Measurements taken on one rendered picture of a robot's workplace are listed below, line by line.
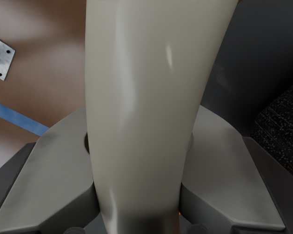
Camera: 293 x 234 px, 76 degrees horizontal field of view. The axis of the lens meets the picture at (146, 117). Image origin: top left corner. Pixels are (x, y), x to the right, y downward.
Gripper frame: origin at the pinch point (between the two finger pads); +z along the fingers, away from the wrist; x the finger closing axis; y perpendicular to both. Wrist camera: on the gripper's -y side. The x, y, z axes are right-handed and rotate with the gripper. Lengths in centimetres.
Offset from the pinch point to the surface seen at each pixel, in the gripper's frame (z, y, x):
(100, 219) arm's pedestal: 31, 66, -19
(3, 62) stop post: 90, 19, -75
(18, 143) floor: 87, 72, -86
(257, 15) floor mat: 82, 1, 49
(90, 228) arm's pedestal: 27, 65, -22
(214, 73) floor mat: 81, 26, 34
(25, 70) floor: 90, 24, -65
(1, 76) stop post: 89, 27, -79
